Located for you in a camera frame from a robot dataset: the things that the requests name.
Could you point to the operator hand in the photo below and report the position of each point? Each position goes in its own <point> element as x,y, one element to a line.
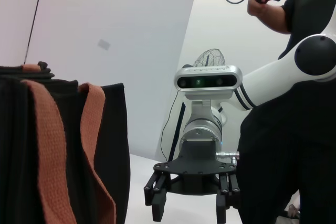
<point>257,6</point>

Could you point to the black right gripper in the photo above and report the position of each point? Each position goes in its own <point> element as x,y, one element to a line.
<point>195,166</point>

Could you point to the black slanted bar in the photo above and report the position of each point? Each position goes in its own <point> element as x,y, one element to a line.
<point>176,132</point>

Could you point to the operator in black clothes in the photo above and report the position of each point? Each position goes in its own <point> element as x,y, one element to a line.
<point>283,155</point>

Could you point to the thin black wall strip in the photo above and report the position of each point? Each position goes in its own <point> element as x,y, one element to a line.
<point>34,16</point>

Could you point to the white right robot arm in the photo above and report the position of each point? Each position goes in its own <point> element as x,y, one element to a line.
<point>275,74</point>

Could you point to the grey sneaker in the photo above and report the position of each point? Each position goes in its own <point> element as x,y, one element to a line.
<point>294,211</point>

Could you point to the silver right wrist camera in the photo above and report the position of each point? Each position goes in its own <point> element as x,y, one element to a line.
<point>207,81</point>

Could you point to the operator bare forearm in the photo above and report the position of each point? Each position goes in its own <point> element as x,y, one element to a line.
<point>275,19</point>

